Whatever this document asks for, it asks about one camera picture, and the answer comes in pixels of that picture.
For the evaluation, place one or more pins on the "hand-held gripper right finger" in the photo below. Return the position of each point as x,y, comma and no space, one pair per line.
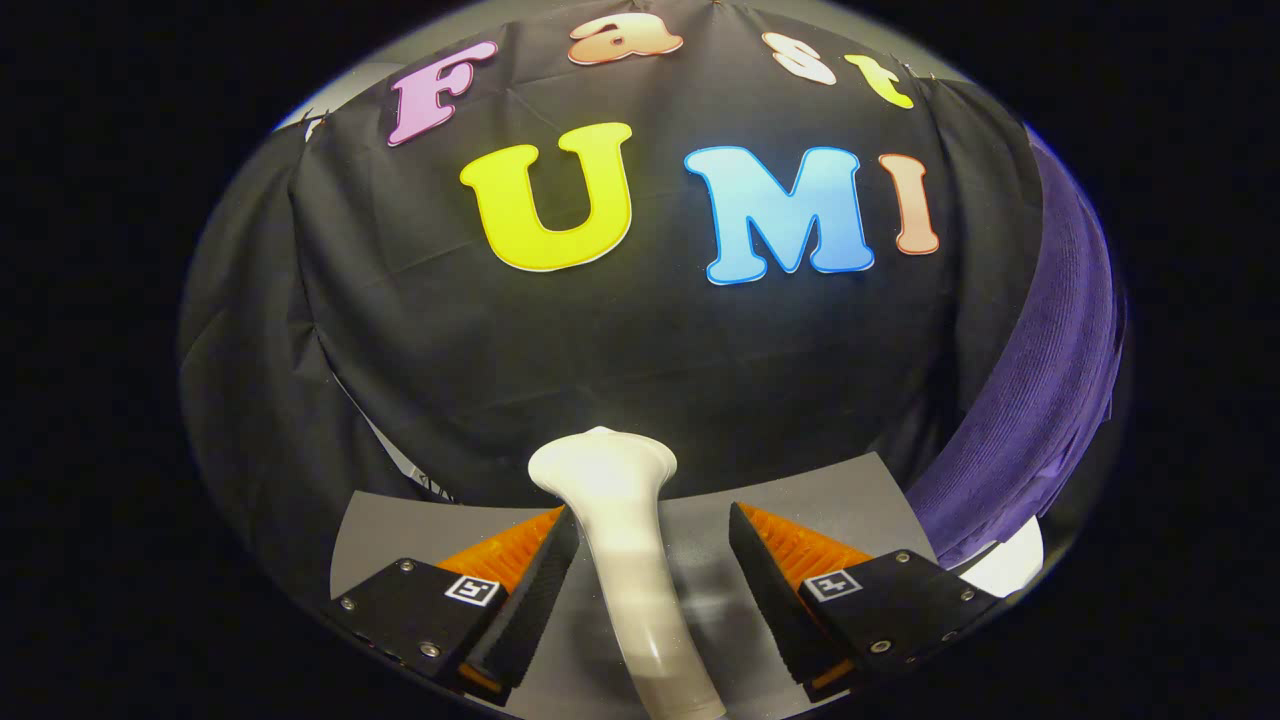
770,595

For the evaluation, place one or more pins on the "white garment steamer head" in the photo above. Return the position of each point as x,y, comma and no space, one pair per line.
620,530

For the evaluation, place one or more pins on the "grey cabinet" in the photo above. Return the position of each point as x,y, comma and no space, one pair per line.
700,520

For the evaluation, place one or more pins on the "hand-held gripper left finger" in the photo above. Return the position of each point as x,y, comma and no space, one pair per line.
535,590

